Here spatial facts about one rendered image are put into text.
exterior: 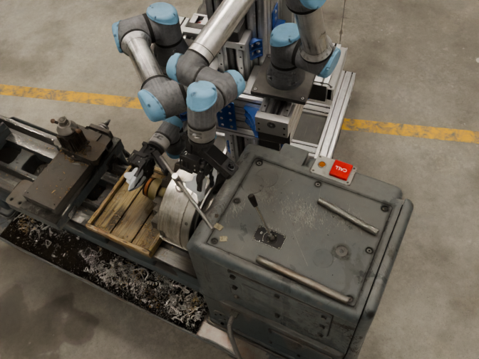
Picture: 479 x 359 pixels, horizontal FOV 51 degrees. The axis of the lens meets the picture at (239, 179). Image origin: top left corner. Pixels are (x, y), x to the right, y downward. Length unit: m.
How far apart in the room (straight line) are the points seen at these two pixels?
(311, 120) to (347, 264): 1.77
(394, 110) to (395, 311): 1.39
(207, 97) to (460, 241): 2.13
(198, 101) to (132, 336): 1.79
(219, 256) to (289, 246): 0.21
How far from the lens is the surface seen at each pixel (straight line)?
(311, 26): 1.65
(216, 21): 1.46
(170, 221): 1.68
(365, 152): 3.30
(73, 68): 4.10
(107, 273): 2.35
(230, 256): 1.50
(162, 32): 2.05
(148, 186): 1.84
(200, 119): 1.29
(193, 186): 1.45
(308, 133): 3.09
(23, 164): 2.46
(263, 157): 1.68
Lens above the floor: 2.60
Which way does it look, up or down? 56 degrees down
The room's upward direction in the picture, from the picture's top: 7 degrees counter-clockwise
